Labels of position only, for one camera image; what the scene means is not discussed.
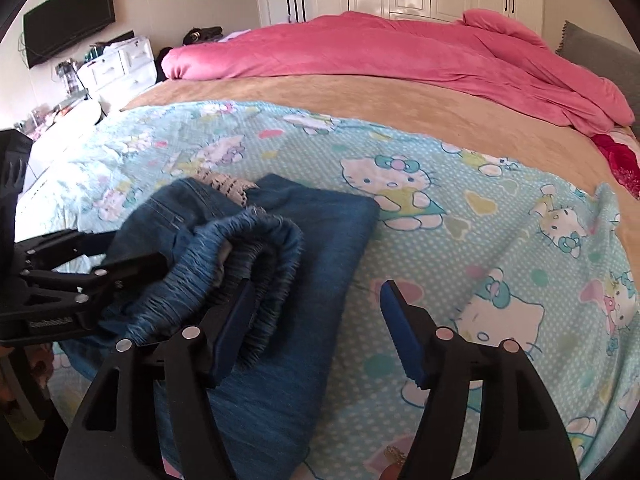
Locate pink duvet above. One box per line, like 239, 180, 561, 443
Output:
161, 8, 636, 137

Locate cartoon cat printed blanket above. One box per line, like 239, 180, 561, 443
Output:
15, 100, 640, 480

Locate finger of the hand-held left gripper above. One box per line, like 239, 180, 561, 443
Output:
14, 229, 118, 273
0, 252, 168, 347

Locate black wall television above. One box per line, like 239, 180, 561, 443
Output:
22, 0, 117, 68

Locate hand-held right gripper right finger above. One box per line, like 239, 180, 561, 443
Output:
379, 280, 581, 480

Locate blue denim pants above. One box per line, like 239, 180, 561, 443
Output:
60, 172, 381, 476

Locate white dresser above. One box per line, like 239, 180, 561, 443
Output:
75, 36, 157, 106

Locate cluttered white table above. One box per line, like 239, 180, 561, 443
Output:
17, 99, 106, 171

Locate grey quilted cushion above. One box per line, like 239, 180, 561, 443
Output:
556, 21, 640, 78

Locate black bag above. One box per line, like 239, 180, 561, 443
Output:
182, 26, 223, 45

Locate red floral cloth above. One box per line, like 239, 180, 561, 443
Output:
590, 127, 640, 201

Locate tan bed sheet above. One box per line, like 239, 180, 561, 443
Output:
120, 74, 640, 271

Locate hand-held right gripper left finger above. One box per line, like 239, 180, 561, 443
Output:
54, 280, 258, 480

